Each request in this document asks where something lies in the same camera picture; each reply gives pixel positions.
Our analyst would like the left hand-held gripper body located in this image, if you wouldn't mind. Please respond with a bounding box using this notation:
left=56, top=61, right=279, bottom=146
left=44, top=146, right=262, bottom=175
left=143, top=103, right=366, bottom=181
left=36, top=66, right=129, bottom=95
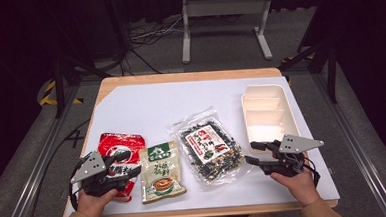
left=68, top=149, right=127, bottom=199

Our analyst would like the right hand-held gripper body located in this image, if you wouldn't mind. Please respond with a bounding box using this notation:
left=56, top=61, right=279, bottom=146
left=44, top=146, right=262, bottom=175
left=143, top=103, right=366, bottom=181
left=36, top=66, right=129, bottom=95
left=261, top=132, right=327, bottom=180

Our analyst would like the red seasoning packet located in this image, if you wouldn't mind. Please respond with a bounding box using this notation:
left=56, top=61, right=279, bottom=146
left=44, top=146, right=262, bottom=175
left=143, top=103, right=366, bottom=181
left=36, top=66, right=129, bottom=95
left=96, top=130, right=150, bottom=204

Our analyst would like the beige green-topped seasoning packet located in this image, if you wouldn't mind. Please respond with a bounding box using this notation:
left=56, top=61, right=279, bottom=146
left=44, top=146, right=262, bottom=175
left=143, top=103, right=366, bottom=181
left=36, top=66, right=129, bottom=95
left=138, top=139, right=189, bottom=205

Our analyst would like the cream divided plastic container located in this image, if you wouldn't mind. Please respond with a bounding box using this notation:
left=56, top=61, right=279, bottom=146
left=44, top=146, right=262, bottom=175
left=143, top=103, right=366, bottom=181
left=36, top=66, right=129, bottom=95
left=240, top=82, right=302, bottom=156

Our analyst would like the clear bag of dried seaweed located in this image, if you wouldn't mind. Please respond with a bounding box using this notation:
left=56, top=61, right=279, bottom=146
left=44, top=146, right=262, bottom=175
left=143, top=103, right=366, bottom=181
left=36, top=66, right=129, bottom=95
left=166, top=104, right=258, bottom=194

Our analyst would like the person's left hand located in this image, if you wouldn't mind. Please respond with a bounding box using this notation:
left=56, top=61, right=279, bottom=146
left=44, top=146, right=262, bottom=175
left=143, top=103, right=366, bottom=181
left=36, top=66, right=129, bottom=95
left=75, top=187, right=121, bottom=217

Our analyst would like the person's right hand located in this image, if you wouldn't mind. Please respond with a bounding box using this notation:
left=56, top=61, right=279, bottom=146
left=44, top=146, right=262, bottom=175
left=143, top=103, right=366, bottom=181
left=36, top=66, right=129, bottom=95
left=268, top=151, right=322, bottom=209

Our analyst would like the white paper sheet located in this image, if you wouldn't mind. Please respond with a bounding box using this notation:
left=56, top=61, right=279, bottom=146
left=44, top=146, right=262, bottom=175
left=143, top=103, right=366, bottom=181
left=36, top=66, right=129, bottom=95
left=58, top=73, right=341, bottom=217

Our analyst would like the yellow black hazard tape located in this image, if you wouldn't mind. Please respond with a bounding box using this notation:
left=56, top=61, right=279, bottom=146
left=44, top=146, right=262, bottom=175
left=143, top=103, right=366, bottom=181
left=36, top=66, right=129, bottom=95
left=37, top=78, right=85, bottom=108

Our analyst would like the black metal stand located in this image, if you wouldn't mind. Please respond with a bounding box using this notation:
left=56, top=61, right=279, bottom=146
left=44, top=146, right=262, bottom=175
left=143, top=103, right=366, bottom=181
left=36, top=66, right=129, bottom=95
left=48, top=42, right=115, bottom=120
left=276, top=35, right=341, bottom=107

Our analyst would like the right hand-held gripper black cable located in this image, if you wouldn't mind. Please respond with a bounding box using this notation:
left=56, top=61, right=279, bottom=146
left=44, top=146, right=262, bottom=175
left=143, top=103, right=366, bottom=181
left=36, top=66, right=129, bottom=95
left=302, top=154, right=321, bottom=189

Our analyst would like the hand-held gripper black cable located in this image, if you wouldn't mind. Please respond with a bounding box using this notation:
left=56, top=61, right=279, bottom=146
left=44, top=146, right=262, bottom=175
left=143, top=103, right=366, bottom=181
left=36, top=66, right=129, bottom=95
left=67, top=158, right=88, bottom=212
left=302, top=154, right=321, bottom=189

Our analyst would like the left hand-held gripper black cable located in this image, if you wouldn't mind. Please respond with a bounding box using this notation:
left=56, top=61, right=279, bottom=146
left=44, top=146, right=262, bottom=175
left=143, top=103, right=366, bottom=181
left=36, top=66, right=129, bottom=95
left=67, top=158, right=88, bottom=212

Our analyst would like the aluminium floor rail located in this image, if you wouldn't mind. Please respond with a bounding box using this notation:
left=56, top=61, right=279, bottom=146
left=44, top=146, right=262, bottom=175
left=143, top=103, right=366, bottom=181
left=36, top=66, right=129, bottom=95
left=0, top=83, right=88, bottom=217
left=312, top=67, right=386, bottom=217

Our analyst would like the bundle of floor cables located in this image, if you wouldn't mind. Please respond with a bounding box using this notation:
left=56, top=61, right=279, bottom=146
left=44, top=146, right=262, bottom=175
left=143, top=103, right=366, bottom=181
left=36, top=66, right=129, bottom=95
left=117, top=14, right=188, bottom=77

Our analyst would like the white metal desk frame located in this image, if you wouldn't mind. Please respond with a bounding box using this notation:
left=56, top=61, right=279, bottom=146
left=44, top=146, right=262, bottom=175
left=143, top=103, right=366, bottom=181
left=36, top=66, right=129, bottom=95
left=178, top=0, right=278, bottom=65

